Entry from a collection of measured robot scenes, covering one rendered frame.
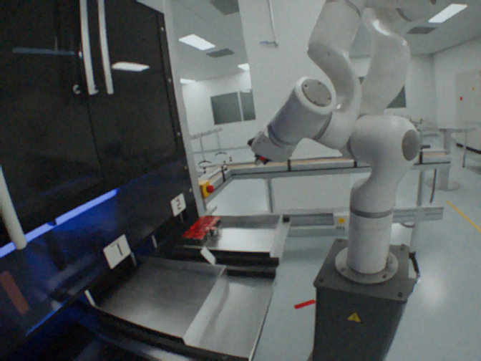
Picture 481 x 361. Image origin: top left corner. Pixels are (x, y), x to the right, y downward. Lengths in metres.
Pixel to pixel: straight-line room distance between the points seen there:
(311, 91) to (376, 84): 0.23
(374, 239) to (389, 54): 0.45
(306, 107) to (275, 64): 1.87
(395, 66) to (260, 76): 1.77
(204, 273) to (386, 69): 0.73
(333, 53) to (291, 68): 1.76
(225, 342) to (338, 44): 0.65
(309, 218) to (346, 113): 1.39
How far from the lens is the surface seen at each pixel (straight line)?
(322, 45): 0.51
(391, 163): 0.52
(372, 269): 0.70
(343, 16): 0.55
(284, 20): 2.37
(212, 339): 0.56
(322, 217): 1.82
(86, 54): 0.63
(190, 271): 0.76
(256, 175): 1.72
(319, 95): 0.44
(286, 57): 2.27
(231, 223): 1.01
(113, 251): 0.69
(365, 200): 0.60
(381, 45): 0.65
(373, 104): 0.64
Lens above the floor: 1.32
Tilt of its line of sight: 16 degrees down
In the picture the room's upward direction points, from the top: 9 degrees counter-clockwise
